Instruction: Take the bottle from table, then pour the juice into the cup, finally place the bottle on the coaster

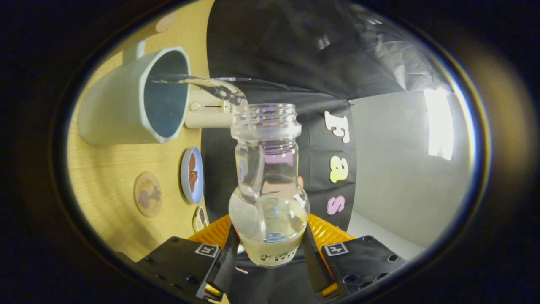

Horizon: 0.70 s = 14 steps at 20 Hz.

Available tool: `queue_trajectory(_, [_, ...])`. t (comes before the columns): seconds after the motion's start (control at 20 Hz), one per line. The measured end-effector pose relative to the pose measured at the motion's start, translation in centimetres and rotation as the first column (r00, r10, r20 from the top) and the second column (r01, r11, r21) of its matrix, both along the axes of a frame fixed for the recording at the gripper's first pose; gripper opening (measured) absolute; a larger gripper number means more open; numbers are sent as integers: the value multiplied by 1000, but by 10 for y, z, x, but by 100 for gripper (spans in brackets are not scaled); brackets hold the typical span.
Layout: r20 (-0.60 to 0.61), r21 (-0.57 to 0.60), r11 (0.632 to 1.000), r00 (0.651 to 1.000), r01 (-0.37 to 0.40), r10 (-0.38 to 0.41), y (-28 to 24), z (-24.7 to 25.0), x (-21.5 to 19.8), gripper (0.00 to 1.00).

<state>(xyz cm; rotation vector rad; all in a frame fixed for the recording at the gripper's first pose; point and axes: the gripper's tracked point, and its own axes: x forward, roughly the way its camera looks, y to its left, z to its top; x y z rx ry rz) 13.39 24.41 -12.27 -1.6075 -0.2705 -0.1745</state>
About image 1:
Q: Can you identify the small brown-rimmed dish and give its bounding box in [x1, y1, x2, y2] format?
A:
[192, 206, 210, 233]

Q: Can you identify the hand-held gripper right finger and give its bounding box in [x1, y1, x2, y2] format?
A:
[301, 213, 408, 299]

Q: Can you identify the pale blue-grey cup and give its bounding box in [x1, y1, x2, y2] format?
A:
[78, 39, 192, 147]

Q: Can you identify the wooden table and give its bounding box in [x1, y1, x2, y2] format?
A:
[66, 0, 232, 304]

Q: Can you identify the black backdrop cloth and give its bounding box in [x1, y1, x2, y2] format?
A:
[200, 0, 450, 304]

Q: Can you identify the round wooden printed coaster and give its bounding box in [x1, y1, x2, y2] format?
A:
[133, 171, 163, 219]

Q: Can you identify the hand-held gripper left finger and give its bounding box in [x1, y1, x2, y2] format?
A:
[115, 214, 242, 303]

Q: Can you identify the small blue dish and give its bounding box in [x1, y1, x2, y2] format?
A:
[180, 146, 205, 205]

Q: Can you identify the clear glass juice bottle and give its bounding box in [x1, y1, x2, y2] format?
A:
[228, 103, 311, 268]

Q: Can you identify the cream plastic device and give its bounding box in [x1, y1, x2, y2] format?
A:
[184, 88, 237, 129]

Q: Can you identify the round wooden disc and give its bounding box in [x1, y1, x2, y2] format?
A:
[155, 10, 179, 34]

